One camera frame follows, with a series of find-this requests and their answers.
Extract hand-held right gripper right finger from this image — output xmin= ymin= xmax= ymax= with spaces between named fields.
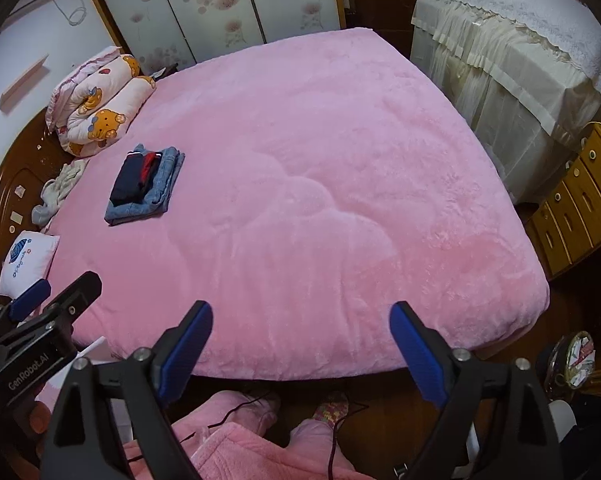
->
xmin=389 ymin=301 xmax=563 ymax=480

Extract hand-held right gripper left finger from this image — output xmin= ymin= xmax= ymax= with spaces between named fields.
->
xmin=39 ymin=300 xmax=214 ymax=480

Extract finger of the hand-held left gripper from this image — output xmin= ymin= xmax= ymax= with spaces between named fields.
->
xmin=0 ymin=278 xmax=52 ymax=334
xmin=28 ymin=271 xmax=103 ymax=333

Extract red and navy jacket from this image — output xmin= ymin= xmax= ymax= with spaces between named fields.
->
xmin=109 ymin=150 xmax=162 ymax=207

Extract white pillow blue print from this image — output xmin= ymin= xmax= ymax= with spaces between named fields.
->
xmin=0 ymin=230 xmax=61 ymax=297

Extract colourful knitted slipper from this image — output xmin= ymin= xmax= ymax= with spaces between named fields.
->
xmin=313 ymin=391 xmax=352 ymax=429

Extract crumpled white cloth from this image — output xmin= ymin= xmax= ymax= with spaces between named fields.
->
xmin=30 ymin=158 xmax=90 ymax=227

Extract person's pink robe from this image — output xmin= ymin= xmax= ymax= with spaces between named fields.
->
xmin=115 ymin=390 xmax=361 ymax=480

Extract brown wooden headboard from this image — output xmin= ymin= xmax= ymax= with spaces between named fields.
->
xmin=0 ymin=107 xmax=76 ymax=306

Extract folded blue jeans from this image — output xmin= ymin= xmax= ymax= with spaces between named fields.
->
xmin=104 ymin=144 xmax=186 ymax=226

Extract round decorated tin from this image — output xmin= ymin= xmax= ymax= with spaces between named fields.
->
xmin=545 ymin=331 xmax=598 ymax=401

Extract bear print quilt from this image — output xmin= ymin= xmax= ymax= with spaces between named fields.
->
xmin=45 ymin=46 xmax=157 ymax=157

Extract pink plush blanket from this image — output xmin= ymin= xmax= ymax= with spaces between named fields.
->
xmin=45 ymin=26 xmax=551 ymax=382

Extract wooden drawer cabinet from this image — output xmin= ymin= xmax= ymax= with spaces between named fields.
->
xmin=523 ymin=121 xmax=601 ymax=281

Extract cream lace covered furniture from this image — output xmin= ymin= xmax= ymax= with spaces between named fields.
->
xmin=410 ymin=0 xmax=601 ymax=206

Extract floral panel wardrobe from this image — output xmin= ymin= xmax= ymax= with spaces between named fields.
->
xmin=78 ymin=0 xmax=348 ymax=68

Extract black cable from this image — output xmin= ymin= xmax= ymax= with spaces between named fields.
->
xmin=178 ymin=389 xmax=277 ymax=443

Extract wooden wall shelf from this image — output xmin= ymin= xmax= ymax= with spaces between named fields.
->
xmin=0 ymin=52 xmax=50 ymax=110

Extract white wall cable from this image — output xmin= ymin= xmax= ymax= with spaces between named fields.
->
xmin=55 ymin=0 xmax=88 ymax=27

